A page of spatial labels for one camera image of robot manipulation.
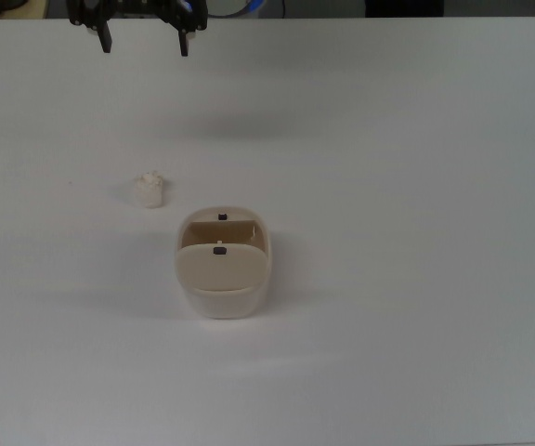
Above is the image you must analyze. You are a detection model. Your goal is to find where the small cream lidded bin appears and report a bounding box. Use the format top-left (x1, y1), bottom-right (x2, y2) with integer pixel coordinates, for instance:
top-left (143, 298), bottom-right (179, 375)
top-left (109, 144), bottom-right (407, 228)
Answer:
top-left (173, 204), bottom-right (273, 321)

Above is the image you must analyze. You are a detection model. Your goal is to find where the beige desk top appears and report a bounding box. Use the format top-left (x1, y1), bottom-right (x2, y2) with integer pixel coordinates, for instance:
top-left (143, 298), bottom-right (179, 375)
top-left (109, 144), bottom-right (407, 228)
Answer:
top-left (0, 0), bottom-right (46, 20)

